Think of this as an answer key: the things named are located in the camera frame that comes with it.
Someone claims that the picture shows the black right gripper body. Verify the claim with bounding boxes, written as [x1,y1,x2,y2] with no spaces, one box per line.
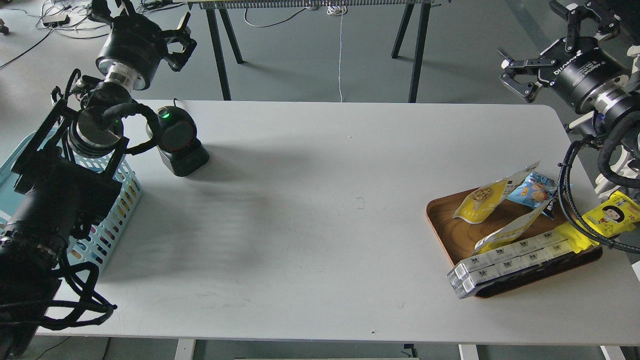
[539,36,630,114]

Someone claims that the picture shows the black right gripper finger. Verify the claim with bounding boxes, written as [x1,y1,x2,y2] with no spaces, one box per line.
[497,48,558,104]
[549,0,620,53]

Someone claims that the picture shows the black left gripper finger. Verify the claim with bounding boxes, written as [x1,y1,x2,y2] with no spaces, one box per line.
[89,0,137,26]
[161,12,198,72]

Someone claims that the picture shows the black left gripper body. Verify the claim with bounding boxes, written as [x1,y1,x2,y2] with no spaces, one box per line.
[95,14,169,91]

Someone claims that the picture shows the yellow chickpea snack pouch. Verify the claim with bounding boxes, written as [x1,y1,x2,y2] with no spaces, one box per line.
[452,161,540,224]

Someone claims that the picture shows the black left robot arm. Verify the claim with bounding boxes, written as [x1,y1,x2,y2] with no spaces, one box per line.
[0,0,210,360]

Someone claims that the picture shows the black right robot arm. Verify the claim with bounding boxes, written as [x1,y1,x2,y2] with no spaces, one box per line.
[499,0,639,254]

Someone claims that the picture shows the blue snack packet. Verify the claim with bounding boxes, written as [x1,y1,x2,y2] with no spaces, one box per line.
[506,171,560,221]

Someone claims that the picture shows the white yellow snack pouch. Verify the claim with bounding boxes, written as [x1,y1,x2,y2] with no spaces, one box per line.
[471,196,557,255]

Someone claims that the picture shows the yellow cartoon face snack bag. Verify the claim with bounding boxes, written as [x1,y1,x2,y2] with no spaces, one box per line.
[554,191,640,253]

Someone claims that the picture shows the long clear boxed snack pack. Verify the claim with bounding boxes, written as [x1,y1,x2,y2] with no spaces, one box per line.
[446,230,574,299]

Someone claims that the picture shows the light blue plastic basket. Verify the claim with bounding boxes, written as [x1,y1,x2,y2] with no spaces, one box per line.
[0,131,143,274]

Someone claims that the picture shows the black barcode scanner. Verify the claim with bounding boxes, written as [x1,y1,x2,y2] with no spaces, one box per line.
[157,105,210,177]

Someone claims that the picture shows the brown wooden tray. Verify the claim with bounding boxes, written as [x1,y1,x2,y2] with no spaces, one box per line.
[426,191,603,299]

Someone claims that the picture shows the black trestle table frame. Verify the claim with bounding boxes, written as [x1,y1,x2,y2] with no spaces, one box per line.
[187,0,443,104]

